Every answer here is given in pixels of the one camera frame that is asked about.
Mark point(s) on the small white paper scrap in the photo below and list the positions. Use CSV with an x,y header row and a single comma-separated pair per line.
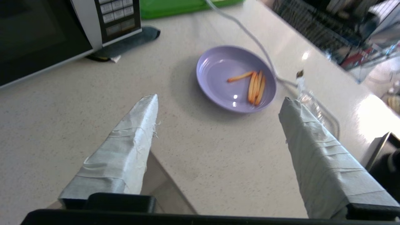
x,y
115,59

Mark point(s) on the green plastic cutting board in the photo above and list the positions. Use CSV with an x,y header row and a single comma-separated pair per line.
x,y
181,7

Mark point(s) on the purple plastic plate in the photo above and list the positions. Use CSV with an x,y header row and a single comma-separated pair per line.
x,y
218,72

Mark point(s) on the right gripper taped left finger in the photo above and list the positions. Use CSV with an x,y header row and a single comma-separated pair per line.
x,y
125,150

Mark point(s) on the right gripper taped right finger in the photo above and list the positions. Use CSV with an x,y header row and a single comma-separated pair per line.
x,y
322,162

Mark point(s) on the clear plastic bottle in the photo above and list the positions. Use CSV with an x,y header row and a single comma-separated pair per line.
x,y
307,98

